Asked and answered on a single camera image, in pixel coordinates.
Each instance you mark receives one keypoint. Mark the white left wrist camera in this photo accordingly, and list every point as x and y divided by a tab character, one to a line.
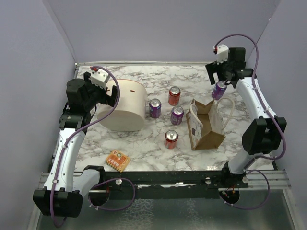
99	78

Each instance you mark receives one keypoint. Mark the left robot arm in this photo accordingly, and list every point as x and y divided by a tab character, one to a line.
62	194

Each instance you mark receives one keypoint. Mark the red cola can far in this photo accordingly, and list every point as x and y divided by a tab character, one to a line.
174	95

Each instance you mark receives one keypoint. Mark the purple soda can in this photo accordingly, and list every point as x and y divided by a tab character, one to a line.
177	114
155	108

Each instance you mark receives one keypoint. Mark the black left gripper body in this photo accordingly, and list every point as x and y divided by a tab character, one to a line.
96	94

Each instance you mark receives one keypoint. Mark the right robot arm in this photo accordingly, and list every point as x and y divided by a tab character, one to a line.
265	132

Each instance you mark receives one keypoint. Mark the aluminium frame rail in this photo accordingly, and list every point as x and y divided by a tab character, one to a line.
268	179

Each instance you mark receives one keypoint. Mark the red cola can near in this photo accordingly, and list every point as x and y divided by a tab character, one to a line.
171	138

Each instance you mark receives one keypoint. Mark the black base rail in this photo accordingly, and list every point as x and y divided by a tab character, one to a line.
122	188

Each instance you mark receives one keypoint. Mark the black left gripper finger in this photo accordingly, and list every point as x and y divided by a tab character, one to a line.
86	77
114	97

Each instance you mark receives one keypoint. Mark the red cola can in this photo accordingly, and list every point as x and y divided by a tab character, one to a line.
171	138
174	95

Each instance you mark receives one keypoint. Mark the orange snack packet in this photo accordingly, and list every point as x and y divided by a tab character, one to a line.
117	160

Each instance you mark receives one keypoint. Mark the purple soda can carried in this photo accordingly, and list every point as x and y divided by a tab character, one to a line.
219	89

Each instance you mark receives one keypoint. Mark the white cylindrical bucket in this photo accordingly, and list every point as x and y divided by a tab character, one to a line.
129	114

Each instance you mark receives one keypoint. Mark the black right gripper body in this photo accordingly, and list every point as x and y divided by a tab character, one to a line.
223	69

